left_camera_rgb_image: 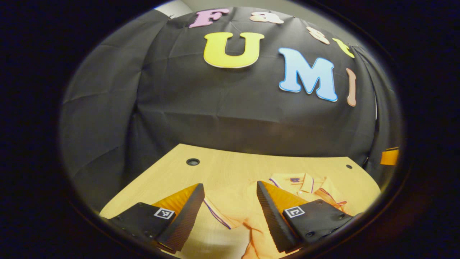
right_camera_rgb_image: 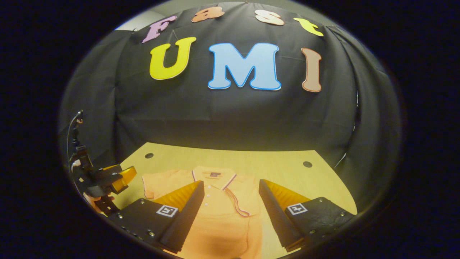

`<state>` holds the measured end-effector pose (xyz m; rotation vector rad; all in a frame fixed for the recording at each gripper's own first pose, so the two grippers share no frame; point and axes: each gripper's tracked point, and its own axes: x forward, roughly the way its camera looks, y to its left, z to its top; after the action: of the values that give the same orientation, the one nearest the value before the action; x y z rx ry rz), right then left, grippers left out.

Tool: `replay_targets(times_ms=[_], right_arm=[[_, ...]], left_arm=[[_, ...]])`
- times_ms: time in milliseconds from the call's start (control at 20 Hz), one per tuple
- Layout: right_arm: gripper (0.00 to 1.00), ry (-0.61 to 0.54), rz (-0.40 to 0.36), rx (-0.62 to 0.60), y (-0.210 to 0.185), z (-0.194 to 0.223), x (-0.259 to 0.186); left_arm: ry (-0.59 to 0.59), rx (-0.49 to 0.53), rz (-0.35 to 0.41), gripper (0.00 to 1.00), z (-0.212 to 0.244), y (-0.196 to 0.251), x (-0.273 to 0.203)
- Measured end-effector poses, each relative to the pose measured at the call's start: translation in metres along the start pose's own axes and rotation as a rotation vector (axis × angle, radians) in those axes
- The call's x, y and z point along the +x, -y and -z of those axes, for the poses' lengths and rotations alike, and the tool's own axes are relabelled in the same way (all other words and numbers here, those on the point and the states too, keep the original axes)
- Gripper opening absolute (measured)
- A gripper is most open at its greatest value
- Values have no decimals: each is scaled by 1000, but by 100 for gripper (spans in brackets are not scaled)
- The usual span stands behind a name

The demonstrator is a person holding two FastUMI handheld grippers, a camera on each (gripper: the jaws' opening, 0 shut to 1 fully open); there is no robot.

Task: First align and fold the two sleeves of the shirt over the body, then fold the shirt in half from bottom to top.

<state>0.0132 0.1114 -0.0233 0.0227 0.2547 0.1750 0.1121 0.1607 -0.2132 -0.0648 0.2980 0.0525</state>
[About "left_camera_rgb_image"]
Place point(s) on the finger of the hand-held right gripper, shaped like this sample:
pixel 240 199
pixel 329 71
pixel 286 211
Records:
pixel 390 157

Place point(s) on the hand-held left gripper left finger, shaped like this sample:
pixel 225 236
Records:
pixel 187 216

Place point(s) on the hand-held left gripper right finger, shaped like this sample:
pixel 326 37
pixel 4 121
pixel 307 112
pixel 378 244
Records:
pixel 273 219

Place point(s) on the orange T-shirt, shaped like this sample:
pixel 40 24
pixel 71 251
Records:
pixel 244 201

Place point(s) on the black backdrop cloth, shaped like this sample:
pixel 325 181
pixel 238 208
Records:
pixel 215 115

